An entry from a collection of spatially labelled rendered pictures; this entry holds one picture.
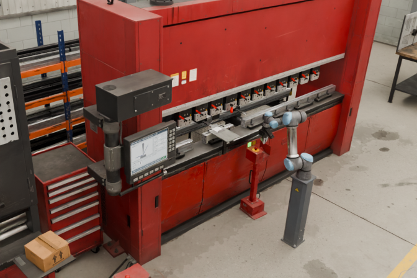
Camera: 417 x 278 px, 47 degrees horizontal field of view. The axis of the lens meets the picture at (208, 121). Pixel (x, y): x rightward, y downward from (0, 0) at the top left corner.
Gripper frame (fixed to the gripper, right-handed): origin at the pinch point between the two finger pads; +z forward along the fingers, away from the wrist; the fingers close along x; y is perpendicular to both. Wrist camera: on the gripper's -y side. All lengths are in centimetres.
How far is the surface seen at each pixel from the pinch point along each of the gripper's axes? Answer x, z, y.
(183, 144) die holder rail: 86, -11, 25
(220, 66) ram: 44, -81, 33
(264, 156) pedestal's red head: 1.3, 13.0, -3.9
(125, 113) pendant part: 180, -99, -31
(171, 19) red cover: 104, -134, 31
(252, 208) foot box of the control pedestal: 13, 71, -13
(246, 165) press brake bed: 3.8, 37.1, 15.3
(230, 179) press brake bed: 28, 45, 13
